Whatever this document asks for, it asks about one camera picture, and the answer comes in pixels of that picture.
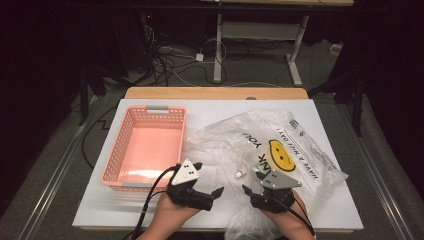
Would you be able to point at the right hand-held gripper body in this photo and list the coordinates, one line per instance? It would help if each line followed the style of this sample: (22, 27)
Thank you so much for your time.
(278, 181)

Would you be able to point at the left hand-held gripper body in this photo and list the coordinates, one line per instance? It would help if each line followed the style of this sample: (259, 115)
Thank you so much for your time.
(185, 175)

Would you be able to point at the clear smiley plastic bag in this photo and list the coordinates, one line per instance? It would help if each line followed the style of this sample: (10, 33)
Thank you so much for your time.
(230, 146)

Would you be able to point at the pink plastic basket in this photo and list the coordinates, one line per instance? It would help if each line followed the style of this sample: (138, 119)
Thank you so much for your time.
(150, 143)

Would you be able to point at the person's right hand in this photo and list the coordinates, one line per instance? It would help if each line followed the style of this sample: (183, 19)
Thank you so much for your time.
(293, 218)

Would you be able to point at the person's left hand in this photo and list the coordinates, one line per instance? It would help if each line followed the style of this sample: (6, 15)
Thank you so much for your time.
(171, 215)

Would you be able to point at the white board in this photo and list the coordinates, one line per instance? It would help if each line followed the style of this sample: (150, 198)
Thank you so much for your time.
(206, 110)

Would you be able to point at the wooden table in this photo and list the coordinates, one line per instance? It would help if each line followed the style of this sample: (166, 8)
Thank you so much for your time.
(216, 93)

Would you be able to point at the white power adapter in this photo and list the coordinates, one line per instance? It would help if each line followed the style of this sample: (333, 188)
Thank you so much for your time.
(199, 57)

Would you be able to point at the black stand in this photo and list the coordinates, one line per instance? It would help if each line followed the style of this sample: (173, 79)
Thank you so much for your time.
(357, 100)
(83, 93)

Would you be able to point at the metal floor rail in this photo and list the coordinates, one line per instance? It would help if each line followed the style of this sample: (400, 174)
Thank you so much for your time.
(376, 173)
(56, 170)

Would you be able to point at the white metal desk frame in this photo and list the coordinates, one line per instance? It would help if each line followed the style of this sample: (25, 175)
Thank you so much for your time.
(217, 50)

